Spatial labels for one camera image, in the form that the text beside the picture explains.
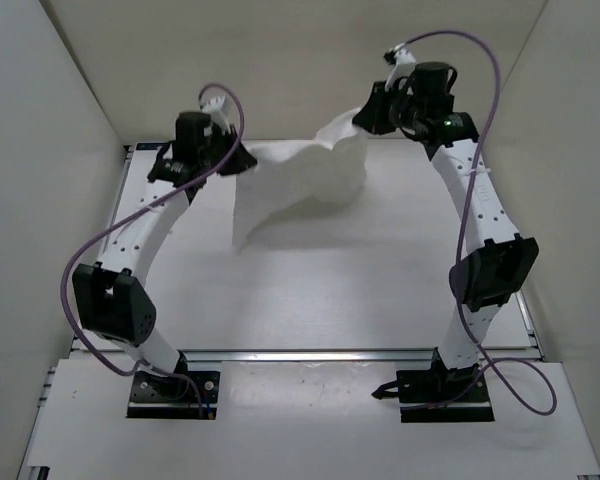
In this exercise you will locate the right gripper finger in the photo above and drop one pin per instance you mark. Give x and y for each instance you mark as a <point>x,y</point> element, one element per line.
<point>374,120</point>
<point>380,97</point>

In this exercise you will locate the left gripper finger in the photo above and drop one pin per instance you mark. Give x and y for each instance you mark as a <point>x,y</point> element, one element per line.
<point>239,162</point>
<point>230,136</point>

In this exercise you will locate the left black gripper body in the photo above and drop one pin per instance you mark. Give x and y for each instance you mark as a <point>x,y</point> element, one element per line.
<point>216,146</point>

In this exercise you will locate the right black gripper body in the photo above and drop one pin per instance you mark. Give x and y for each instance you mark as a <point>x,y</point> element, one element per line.
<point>405,112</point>

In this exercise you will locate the white skirt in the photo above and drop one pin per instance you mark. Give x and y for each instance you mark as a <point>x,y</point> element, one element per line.
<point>329,168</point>

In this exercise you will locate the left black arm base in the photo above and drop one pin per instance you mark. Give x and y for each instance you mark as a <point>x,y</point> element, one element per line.
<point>194,396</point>

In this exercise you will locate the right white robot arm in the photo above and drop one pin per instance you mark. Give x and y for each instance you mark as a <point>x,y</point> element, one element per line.
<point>495,260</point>

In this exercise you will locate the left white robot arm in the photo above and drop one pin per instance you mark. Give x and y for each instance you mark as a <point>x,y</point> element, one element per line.
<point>110,294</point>

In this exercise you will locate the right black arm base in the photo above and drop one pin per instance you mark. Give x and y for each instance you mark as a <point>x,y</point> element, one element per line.
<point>439,394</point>

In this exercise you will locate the left blue label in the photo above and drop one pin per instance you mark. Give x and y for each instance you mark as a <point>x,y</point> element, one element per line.
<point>150,146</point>

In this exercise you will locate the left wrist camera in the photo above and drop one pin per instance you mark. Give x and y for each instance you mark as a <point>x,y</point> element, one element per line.
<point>218,108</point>

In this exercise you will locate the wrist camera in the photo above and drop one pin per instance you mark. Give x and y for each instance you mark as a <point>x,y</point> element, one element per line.
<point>218,108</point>
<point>402,62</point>

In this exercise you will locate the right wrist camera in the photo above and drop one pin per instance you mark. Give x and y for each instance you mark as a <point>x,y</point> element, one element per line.
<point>402,62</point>

